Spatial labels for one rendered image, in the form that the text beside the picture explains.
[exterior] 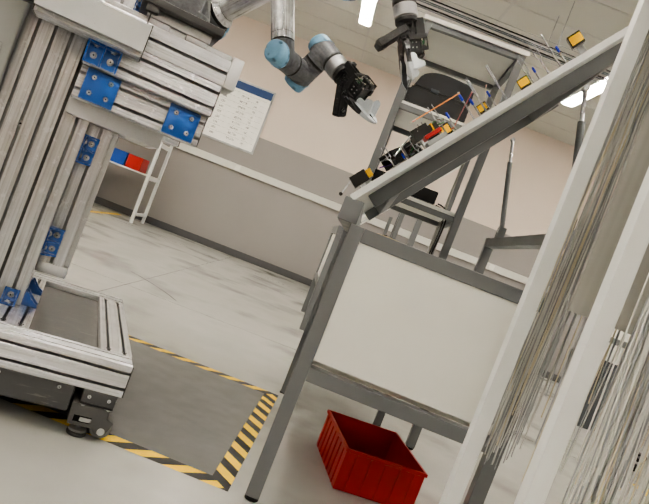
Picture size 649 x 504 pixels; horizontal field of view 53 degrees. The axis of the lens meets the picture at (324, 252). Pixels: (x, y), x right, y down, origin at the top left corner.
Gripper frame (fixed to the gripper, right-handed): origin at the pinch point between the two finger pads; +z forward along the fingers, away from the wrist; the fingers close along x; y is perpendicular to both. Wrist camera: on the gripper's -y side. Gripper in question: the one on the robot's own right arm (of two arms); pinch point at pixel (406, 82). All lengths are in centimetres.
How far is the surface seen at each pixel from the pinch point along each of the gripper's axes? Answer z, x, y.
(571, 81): 10.3, -21.0, 42.0
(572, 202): 51, -74, 11
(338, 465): 118, 20, -32
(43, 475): 97, -37, -104
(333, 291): 62, -21, -32
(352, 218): 44, -23, -25
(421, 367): 85, -22, -11
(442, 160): 28.4, -14.1, 4.0
